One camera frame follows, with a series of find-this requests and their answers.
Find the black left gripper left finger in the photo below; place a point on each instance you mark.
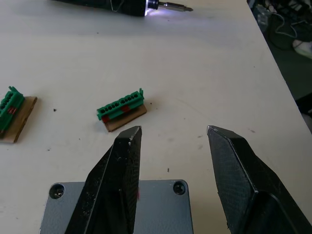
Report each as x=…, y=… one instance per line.
x=114, y=185

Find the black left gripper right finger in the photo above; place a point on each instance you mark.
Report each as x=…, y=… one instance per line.
x=246, y=185

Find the grey metal box lid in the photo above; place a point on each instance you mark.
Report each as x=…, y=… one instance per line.
x=158, y=209

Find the black lid screw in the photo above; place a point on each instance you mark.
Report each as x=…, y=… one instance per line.
x=179, y=187
x=56, y=190

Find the black electric screwdriver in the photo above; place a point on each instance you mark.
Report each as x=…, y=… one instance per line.
x=117, y=6

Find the green terminal block connector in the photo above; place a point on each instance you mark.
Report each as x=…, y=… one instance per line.
x=122, y=107
x=7, y=107

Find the white sneaker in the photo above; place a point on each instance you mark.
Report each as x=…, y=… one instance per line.
x=303, y=47

